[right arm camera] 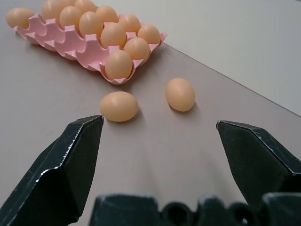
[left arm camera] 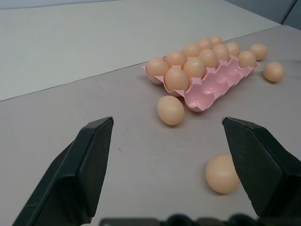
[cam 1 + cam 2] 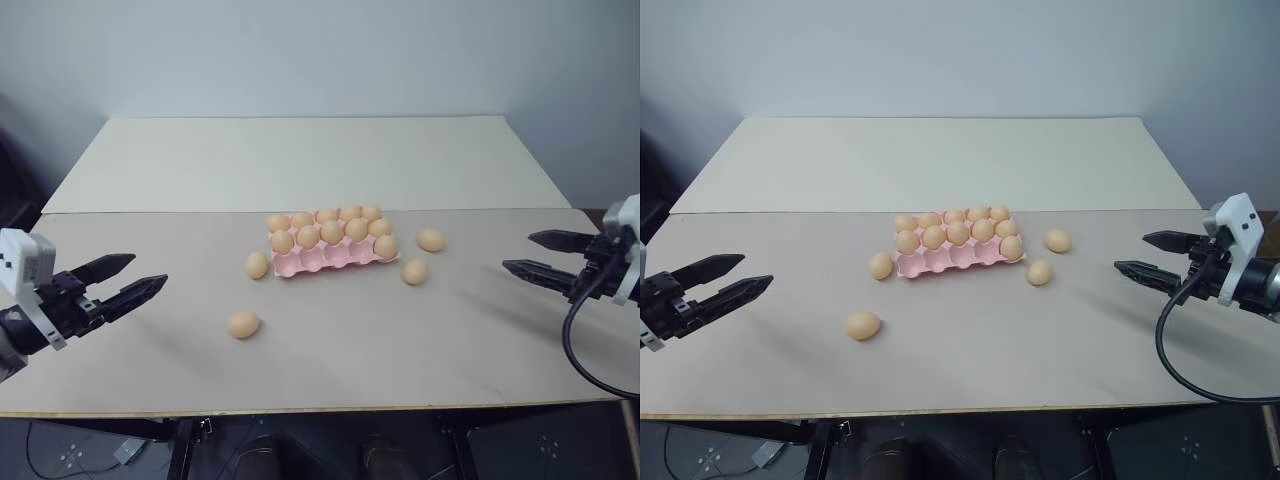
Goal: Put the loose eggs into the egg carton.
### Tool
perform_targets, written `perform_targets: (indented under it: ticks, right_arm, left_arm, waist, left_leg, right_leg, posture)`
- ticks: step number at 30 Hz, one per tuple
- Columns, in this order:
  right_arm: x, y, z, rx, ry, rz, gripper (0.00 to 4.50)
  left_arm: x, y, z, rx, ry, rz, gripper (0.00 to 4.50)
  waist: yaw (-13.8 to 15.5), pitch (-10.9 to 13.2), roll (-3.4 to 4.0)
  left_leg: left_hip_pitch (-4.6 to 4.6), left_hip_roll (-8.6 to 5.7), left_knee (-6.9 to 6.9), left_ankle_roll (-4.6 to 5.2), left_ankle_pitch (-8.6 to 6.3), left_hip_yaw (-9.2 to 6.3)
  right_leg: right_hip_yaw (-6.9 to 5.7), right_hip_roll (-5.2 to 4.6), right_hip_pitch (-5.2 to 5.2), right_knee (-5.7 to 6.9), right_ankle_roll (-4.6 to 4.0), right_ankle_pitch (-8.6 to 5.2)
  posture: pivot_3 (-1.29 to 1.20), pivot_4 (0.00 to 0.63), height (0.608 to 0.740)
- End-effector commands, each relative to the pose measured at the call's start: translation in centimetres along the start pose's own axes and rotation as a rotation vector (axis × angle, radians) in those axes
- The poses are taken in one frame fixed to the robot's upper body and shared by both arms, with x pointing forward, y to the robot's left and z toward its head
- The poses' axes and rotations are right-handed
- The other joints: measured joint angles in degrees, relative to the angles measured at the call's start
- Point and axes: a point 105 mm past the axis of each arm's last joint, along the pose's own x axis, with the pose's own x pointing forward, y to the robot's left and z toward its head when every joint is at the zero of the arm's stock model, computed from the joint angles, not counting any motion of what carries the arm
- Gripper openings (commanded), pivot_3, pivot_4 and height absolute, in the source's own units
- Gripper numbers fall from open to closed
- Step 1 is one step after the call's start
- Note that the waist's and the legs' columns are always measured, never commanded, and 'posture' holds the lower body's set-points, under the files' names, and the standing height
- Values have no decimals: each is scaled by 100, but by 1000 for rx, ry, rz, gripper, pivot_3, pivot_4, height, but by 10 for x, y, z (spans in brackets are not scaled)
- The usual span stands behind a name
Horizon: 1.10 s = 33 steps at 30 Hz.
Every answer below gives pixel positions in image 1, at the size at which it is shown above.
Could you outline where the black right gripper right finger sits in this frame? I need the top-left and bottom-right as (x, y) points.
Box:
(215, 120), (301, 208)

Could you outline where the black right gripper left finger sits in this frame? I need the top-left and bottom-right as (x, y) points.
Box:
(0, 115), (104, 226)

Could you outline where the pink egg tray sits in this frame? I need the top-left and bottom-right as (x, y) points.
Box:
(12, 13), (168, 86)

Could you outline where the brown egg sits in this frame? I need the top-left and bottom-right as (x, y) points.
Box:
(123, 37), (151, 61)
(41, 0), (62, 21)
(6, 7), (36, 30)
(100, 22), (127, 48)
(59, 6), (83, 29)
(74, 0), (97, 14)
(79, 11), (104, 38)
(137, 24), (161, 45)
(95, 5), (119, 24)
(99, 91), (139, 122)
(104, 50), (133, 79)
(118, 14), (142, 34)
(58, 0), (76, 8)
(165, 78), (196, 112)

